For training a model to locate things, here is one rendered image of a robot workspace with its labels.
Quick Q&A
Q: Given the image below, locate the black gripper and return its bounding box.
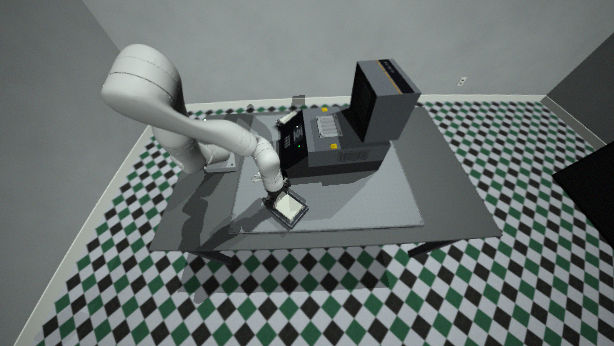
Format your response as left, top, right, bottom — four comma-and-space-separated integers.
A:
262, 177, 291, 209

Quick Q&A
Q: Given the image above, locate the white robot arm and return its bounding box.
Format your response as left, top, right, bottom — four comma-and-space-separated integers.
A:
101, 44, 284, 192

